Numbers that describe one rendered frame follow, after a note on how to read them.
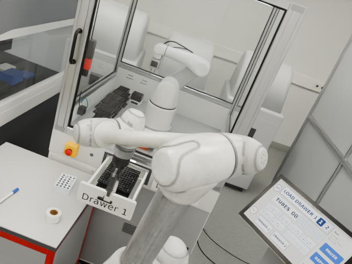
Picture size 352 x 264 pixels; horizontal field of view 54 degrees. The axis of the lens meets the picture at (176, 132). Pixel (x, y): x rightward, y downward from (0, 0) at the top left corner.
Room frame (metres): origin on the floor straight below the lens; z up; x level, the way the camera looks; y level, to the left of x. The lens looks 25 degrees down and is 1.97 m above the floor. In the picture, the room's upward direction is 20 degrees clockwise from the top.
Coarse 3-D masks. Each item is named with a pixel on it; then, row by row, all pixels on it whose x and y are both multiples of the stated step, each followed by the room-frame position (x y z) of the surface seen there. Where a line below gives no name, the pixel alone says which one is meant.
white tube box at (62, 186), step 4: (60, 176) 1.50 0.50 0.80; (64, 176) 1.52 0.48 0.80; (68, 176) 1.53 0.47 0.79; (72, 176) 1.54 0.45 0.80; (60, 180) 1.48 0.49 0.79; (64, 180) 1.50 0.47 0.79; (68, 180) 1.50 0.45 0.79; (56, 184) 1.44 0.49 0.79; (60, 184) 1.44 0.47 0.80; (64, 184) 1.46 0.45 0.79; (68, 184) 1.47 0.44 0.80; (72, 184) 1.47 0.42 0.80; (56, 188) 1.42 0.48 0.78; (60, 188) 1.42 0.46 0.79; (64, 188) 1.42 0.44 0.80; (68, 188) 1.44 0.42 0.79; (72, 188) 1.49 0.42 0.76; (60, 192) 1.42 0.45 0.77; (64, 192) 1.42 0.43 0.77; (68, 192) 1.42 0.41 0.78
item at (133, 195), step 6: (108, 156) 1.71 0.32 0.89; (108, 162) 1.70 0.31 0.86; (102, 168) 1.60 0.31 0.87; (132, 168) 1.70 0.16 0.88; (138, 168) 1.70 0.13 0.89; (96, 174) 1.51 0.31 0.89; (144, 174) 1.69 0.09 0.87; (90, 180) 1.43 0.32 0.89; (96, 180) 1.53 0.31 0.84; (138, 180) 1.67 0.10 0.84; (144, 180) 1.61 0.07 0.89; (138, 186) 1.61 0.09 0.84; (132, 192) 1.54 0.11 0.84; (138, 192) 1.50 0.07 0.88; (132, 198) 1.49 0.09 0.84
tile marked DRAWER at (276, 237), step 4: (276, 232) 1.40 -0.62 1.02; (272, 236) 1.38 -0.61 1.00; (276, 236) 1.38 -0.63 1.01; (280, 236) 1.38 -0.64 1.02; (276, 240) 1.36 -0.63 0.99; (280, 240) 1.36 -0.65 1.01; (284, 240) 1.36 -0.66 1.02; (280, 244) 1.35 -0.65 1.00; (284, 244) 1.34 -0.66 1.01; (288, 244) 1.34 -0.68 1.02; (284, 248) 1.33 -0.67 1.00
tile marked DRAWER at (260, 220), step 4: (260, 216) 1.48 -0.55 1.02; (256, 220) 1.47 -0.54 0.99; (260, 220) 1.46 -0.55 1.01; (264, 220) 1.46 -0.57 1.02; (260, 224) 1.45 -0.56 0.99; (264, 224) 1.44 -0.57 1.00; (268, 224) 1.44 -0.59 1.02; (264, 228) 1.42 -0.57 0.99; (268, 228) 1.42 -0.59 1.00; (272, 228) 1.42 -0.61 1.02; (268, 232) 1.41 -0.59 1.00
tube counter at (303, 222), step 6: (294, 210) 1.47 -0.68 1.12; (294, 216) 1.45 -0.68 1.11; (300, 216) 1.44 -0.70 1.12; (300, 222) 1.42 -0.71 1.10; (306, 222) 1.41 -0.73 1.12; (306, 228) 1.39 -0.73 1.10; (312, 228) 1.38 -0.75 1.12; (312, 234) 1.36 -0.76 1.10; (318, 234) 1.35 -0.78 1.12; (318, 240) 1.33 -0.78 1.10
